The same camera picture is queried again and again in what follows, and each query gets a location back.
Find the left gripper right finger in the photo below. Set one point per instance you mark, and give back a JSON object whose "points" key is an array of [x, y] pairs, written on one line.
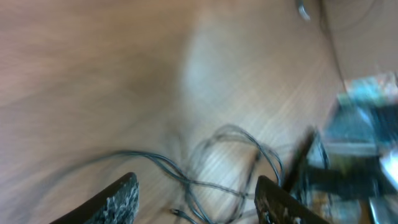
{"points": [[276, 206]]}

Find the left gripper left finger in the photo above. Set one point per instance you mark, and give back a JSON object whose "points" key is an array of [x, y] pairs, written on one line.
{"points": [[118, 203]]}

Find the black aluminium base frame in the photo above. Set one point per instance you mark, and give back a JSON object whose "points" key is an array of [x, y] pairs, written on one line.
{"points": [[348, 174]]}

